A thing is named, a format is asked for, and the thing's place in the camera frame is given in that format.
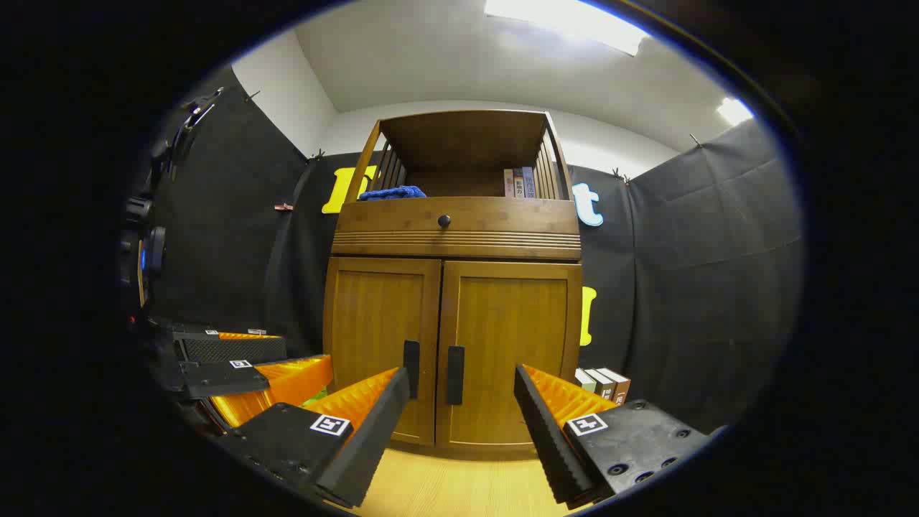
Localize ceiling light panel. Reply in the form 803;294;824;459
717;97;755;126
485;0;650;57

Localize blue folded cloth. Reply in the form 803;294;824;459
358;185;426;202

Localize wooden double-door shoe cabinet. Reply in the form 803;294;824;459
322;109;584;453

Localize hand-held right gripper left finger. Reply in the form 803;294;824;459
215;366;411;509

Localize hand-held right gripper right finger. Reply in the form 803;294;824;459
513;363;713;511

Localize brown box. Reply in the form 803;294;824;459
597;368;631;405
585;369;617;401

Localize wooden shoe cabinet door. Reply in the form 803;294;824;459
323;257;442;446
436;260;582;452

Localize black backdrop cloth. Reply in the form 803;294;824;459
147;65;803;432

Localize wooden drawer with black knob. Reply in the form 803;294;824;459
332;197;582;260

